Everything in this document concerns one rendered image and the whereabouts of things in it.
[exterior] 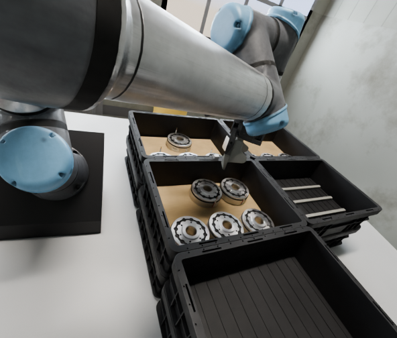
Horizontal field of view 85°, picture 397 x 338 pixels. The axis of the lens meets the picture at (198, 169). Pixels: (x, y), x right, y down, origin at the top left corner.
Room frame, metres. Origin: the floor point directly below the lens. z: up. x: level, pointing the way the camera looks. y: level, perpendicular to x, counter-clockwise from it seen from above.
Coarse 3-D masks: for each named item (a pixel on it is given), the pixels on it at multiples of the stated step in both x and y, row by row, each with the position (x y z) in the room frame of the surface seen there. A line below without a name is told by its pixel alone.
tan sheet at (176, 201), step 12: (168, 192) 0.50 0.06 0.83; (180, 192) 0.52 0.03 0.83; (168, 204) 0.45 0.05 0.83; (180, 204) 0.47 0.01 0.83; (192, 204) 0.49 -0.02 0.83; (228, 204) 0.54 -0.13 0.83; (252, 204) 0.58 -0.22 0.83; (168, 216) 0.41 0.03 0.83; (180, 216) 0.42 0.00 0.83; (192, 216) 0.44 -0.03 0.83; (204, 216) 0.45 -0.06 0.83; (240, 216) 0.51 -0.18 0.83
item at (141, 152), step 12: (132, 120) 0.68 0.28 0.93; (216, 120) 0.94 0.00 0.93; (132, 132) 0.64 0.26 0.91; (228, 132) 0.85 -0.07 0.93; (144, 156) 0.50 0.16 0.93; (156, 156) 0.52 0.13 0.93; (168, 156) 0.54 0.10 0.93; (180, 156) 0.56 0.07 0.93; (192, 156) 0.59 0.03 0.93; (204, 156) 0.61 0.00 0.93
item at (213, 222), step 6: (216, 216) 0.44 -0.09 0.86; (222, 216) 0.45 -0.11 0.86; (228, 216) 0.46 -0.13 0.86; (234, 216) 0.46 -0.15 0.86; (210, 222) 0.41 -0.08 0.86; (216, 222) 0.42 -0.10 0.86; (234, 222) 0.44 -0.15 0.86; (240, 222) 0.45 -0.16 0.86; (210, 228) 0.39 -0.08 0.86; (216, 228) 0.40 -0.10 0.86; (240, 228) 0.43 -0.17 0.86; (216, 234) 0.38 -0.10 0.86; (222, 234) 0.39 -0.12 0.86; (228, 234) 0.39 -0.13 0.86; (234, 234) 0.40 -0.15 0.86
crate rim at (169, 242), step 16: (144, 160) 0.48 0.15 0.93; (160, 160) 0.51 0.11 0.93; (176, 160) 0.54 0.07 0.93; (192, 160) 0.56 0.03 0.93; (208, 160) 0.59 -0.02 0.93; (160, 208) 0.34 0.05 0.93; (160, 224) 0.31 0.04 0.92; (288, 224) 0.43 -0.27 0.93; (304, 224) 0.46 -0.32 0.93; (208, 240) 0.30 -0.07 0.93; (224, 240) 0.31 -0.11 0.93
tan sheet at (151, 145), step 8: (144, 144) 0.71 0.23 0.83; (152, 144) 0.72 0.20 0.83; (160, 144) 0.74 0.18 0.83; (192, 144) 0.83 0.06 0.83; (200, 144) 0.85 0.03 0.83; (208, 144) 0.88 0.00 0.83; (152, 152) 0.67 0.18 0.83; (168, 152) 0.71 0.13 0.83; (176, 152) 0.73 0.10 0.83; (192, 152) 0.77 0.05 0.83; (200, 152) 0.79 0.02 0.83; (208, 152) 0.81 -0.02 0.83; (216, 152) 0.83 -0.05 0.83
